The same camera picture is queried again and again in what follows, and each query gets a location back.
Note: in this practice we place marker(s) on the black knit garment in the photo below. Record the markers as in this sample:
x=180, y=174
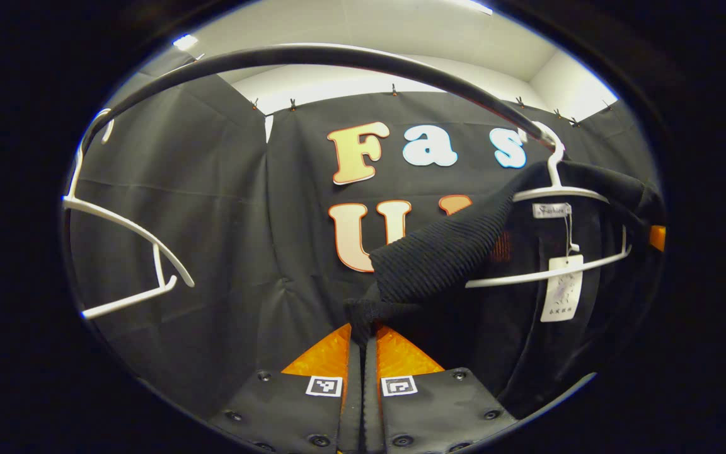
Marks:
x=438, y=258

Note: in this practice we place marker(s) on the black metal clothes rack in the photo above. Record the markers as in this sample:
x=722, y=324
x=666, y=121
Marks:
x=312, y=55

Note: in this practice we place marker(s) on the row of small backdrop clips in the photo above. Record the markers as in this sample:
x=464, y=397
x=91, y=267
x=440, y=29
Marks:
x=394, y=90

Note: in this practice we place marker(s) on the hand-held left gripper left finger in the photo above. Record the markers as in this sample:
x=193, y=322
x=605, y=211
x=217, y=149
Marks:
x=351, y=403

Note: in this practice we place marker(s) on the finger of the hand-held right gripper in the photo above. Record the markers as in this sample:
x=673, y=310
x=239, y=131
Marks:
x=657, y=238

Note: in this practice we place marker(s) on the black backdrop cloth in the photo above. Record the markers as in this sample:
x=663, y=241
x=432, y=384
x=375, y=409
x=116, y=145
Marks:
x=212, y=221

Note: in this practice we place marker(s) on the white paper hang tag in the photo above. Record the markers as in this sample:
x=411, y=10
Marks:
x=561, y=290

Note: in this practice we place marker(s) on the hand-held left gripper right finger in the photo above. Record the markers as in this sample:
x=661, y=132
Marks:
x=370, y=403

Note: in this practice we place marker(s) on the square ceiling light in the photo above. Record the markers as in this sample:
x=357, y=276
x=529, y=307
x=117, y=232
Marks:
x=184, y=42

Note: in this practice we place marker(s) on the white plastic hanger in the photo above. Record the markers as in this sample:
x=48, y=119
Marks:
x=558, y=192
x=126, y=298

